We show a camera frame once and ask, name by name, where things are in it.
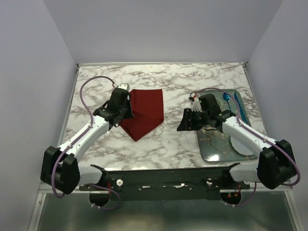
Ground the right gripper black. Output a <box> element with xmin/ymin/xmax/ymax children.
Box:
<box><xmin>177</xmin><ymin>107</ymin><xmax>210</xmax><ymax>131</ymax></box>

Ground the dark red cloth napkin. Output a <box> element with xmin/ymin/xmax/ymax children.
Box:
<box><xmin>121</xmin><ymin>89</ymin><xmax>164</xmax><ymax>141</ymax></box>

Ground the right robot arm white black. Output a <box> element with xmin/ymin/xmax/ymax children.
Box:
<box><xmin>177</xmin><ymin>94</ymin><xmax>298</xmax><ymax>190</ymax></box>

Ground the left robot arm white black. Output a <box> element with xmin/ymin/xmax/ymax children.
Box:
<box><xmin>40</xmin><ymin>83</ymin><xmax>133</xmax><ymax>194</ymax></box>

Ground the floral teal serving tray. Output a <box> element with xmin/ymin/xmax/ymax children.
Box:
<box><xmin>197</xmin><ymin>90</ymin><xmax>256</xmax><ymax>163</ymax></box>

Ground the light green cup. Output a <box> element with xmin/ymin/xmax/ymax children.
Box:
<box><xmin>216</xmin><ymin>98</ymin><xmax>222</xmax><ymax>107</ymax></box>

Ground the blue metallic spoon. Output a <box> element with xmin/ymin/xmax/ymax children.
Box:
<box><xmin>223</xmin><ymin>92</ymin><xmax>231</xmax><ymax>111</ymax></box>

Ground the pale blue small plate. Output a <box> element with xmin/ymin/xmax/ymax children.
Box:
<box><xmin>230</xmin><ymin>137</ymin><xmax>254</xmax><ymax>156</ymax></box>

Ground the blue metallic knife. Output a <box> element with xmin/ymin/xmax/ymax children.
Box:
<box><xmin>234</xmin><ymin>92</ymin><xmax>248</xmax><ymax>124</ymax></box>

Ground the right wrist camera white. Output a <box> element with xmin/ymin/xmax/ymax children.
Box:
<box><xmin>190</xmin><ymin>93</ymin><xmax>202</xmax><ymax>112</ymax></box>

